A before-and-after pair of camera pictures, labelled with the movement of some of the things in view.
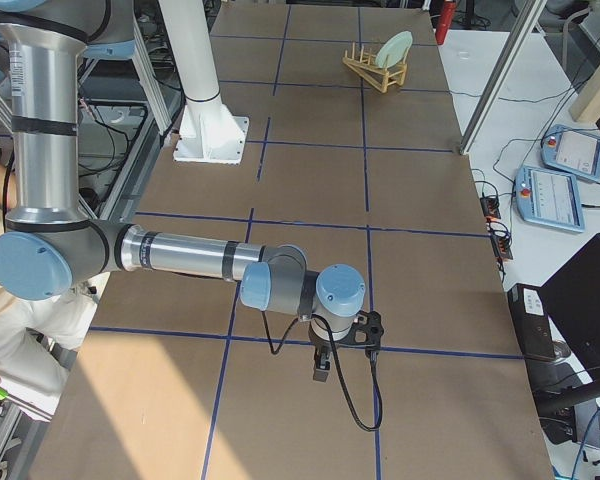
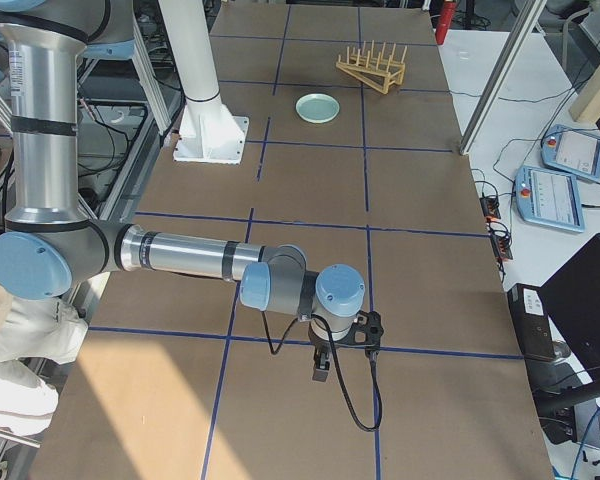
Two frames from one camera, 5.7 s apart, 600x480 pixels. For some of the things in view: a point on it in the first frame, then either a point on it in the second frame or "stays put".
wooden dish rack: [372, 73] stays put
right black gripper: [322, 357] stays put
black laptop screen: [583, 300] stays put
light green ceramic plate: [394, 49] to [318, 108]
